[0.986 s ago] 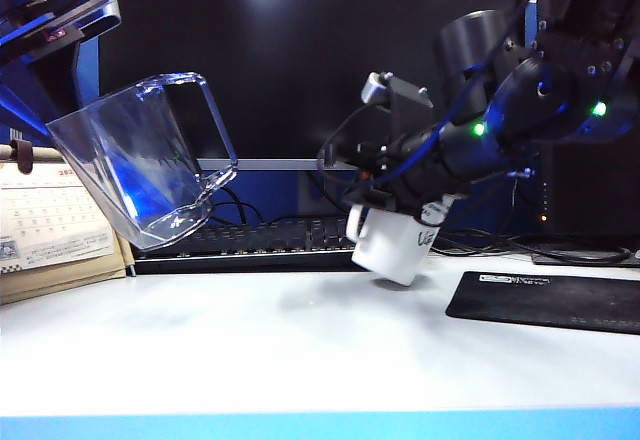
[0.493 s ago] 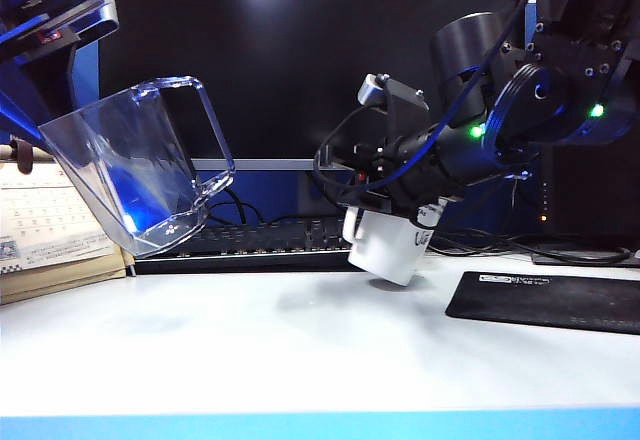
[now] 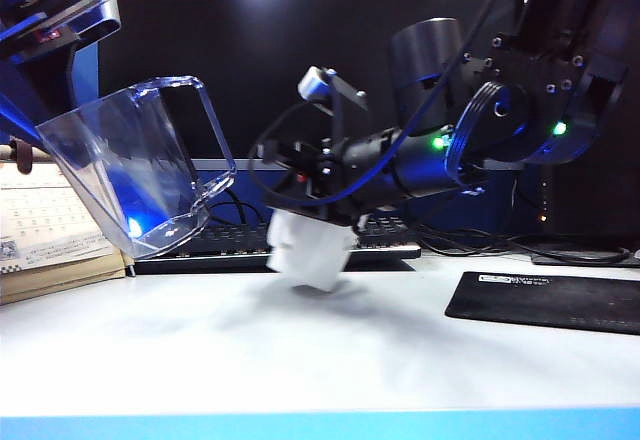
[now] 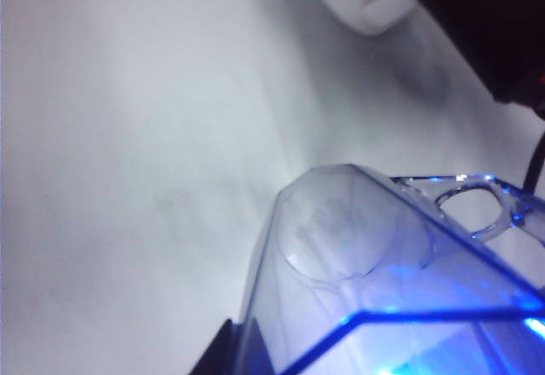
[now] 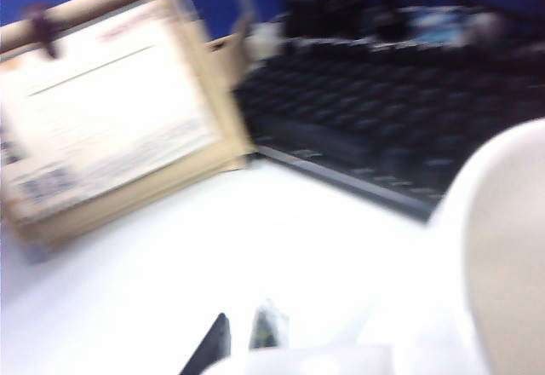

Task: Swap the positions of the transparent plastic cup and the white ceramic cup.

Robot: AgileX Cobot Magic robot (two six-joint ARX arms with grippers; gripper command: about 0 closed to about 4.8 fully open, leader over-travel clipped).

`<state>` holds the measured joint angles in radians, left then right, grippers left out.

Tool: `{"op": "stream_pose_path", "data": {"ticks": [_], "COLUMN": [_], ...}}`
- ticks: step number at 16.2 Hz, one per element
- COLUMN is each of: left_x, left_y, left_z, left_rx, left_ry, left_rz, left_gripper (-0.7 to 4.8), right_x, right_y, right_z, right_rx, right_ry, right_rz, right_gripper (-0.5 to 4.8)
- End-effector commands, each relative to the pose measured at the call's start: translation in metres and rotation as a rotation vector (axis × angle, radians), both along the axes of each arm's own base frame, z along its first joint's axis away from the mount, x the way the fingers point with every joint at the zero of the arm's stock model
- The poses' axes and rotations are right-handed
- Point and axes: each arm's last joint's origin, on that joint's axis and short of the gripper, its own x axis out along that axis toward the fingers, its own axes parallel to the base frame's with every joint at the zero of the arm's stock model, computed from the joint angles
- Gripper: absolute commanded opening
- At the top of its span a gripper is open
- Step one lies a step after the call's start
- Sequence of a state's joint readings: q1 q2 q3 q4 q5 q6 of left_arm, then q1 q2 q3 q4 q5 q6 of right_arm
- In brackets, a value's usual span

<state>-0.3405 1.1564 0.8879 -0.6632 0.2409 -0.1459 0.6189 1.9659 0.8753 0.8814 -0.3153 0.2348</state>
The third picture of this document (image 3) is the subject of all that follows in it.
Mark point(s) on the black mouse pad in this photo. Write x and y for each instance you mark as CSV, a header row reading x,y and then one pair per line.
x,y
540,305

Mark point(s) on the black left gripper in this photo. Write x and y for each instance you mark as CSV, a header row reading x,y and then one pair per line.
x,y
50,15

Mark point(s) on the black HSD monitor base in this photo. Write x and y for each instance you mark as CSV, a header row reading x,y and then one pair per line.
x,y
542,260

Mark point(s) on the beige desk calendar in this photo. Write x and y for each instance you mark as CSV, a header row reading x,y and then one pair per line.
x,y
45,240

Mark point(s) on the black keyboard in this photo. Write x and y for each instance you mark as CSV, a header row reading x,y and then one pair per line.
x,y
235,245

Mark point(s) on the cork-barrel pen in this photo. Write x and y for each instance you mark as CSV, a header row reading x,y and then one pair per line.
x,y
7,152

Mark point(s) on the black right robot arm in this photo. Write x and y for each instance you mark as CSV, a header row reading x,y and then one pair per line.
x,y
525,75

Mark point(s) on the transparent faceted plastic cup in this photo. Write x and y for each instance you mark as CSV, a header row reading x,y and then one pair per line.
x,y
140,170

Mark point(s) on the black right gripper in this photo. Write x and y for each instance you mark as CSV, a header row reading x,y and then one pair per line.
x,y
350,170

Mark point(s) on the large black monitor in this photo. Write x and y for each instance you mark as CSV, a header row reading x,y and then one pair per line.
x,y
250,35

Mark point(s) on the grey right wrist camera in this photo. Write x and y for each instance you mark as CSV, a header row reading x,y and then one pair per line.
x,y
320,85

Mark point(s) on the beige stylus with silver tip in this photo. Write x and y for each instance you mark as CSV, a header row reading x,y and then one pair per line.
x,y
131,270

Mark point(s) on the white ceramic cup with text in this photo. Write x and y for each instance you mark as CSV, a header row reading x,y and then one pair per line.
x,y
310,250

